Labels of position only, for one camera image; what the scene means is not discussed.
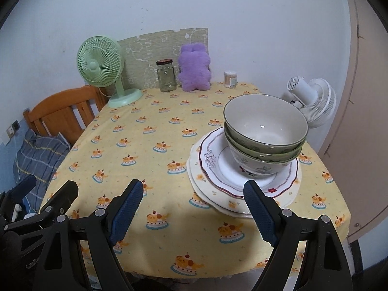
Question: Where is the blue checked bed sheet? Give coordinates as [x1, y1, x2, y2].
[18, 182, 49, 216]

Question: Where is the glass jar with dark lid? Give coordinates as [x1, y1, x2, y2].
[156, 59, 177, 93]

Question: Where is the wooden bed headboard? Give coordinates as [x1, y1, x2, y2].
[23, 85, 108, 146]

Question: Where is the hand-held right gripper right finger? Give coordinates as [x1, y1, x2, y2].
[243, 180, 354, 291]

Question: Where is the large round floral plate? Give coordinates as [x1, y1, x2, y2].
[186, 141, 303, 211]

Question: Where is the scalloped floral plate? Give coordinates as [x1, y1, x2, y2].
[192, 188, 258, 219]

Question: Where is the beige door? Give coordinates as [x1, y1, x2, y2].
[315, 0, 388, 243]

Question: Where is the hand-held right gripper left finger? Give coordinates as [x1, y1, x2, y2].
[36, 179, 144, 291]

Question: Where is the thin white cable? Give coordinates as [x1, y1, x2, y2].
[12, 136, 22, 182]

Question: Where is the purple rimmed plate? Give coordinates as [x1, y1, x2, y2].
[198, 126, 299, 194]

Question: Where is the white desk fan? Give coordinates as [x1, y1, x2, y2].
[280, 76, 337, 129]

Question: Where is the green desk fan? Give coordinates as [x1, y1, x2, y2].
[76, 36, 144, 108]

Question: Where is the wall socket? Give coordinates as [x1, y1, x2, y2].
[7, 120, 21, 138]

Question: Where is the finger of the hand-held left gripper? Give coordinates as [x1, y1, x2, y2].
[0, 175, 37, 219]
[39, 180, 79, 222]

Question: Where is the yellow cake print tablecloth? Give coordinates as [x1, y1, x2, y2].
[39, 82, 352, 279]

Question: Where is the green patterned board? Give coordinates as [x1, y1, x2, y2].
[117, 27, 210, 90]

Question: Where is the purple plush toy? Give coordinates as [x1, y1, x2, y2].
[177, 43, 213, 92]

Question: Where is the floral ceramic bowl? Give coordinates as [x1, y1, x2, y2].
[226, 130, 306, 162]
[223, 94, 309, 154]
[229, 145, 299, 178]

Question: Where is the grey plaid pillow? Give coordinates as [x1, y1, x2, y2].
[14, 127, 72, 185]

